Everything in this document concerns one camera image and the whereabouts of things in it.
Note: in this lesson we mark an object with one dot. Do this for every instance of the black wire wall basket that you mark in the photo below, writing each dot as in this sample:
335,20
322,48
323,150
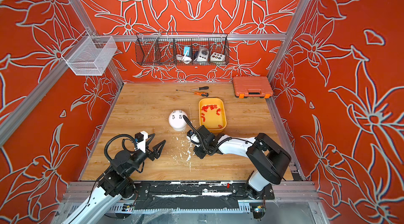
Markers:
166,48

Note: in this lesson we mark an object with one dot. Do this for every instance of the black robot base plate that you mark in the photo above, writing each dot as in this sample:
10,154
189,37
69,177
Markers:
198,196

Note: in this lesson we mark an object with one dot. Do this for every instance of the white round socket adapter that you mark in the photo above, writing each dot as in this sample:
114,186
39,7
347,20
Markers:
202,55

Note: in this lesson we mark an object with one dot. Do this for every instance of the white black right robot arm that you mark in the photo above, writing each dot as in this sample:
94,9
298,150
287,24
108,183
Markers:
268,157

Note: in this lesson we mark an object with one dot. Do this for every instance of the small black screwdriver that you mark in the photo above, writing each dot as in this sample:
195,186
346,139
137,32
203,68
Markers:
200,88

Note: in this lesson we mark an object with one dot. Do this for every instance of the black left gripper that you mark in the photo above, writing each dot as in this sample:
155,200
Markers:
155,154

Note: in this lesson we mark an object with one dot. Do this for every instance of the clear plastic wall bin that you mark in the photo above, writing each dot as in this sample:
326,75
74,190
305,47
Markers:
89,55

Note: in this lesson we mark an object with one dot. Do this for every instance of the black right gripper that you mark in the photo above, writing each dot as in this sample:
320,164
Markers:
195,150

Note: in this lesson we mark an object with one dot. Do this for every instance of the white button box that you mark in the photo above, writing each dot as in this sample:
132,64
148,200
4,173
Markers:
217,58

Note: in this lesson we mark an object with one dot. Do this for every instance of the white dome screw fixture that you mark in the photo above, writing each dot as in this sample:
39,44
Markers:
176,120

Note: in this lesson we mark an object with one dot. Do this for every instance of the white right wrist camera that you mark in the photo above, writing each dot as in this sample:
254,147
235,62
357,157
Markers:
193,138

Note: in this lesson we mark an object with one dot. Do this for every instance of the yellow plastic tray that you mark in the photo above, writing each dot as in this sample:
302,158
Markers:
212,114

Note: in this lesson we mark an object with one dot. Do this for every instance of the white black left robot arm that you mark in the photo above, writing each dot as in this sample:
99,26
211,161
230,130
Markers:
126,154

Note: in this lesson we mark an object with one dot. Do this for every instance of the orange plastic tool case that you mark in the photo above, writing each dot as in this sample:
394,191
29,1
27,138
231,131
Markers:
252,86

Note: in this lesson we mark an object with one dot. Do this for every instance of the orange handled long screwdriver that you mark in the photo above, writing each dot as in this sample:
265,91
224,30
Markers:
198,93

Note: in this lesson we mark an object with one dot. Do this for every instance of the blue grey power strip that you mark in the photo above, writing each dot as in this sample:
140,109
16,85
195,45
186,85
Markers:
186,51

